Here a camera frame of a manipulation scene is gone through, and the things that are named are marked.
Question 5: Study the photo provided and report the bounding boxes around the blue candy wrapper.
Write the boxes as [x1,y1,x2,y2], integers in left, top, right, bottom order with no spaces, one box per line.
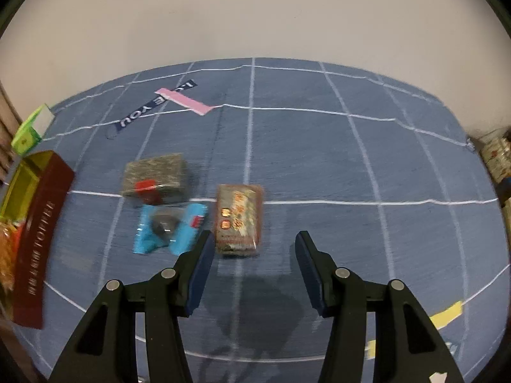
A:
[133,202,208,256]

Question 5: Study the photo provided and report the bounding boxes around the grey sesame block packet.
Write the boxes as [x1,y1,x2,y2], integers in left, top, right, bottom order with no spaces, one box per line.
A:
[120,153,188,205]

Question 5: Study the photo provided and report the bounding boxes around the brown cake pink packet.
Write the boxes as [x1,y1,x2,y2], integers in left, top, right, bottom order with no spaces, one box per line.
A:
[214,184,264,257]

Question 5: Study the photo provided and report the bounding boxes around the clear bag orange snacks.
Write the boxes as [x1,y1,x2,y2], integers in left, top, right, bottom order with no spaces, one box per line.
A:
[0,221,21,292]

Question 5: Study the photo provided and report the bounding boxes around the blue checked tablecloth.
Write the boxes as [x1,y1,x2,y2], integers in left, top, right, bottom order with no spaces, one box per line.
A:
[14,58,510,382]

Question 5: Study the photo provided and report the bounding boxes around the red gold toffee tin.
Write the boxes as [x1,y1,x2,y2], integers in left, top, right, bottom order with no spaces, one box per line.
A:
[1,150,74,329]

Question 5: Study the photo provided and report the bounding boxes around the floral box on shelf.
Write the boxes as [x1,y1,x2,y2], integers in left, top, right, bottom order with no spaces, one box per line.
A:
[480,136,511,183]

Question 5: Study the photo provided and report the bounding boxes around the green tissue pack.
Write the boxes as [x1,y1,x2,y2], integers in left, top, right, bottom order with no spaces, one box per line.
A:
[11,104,55,156]

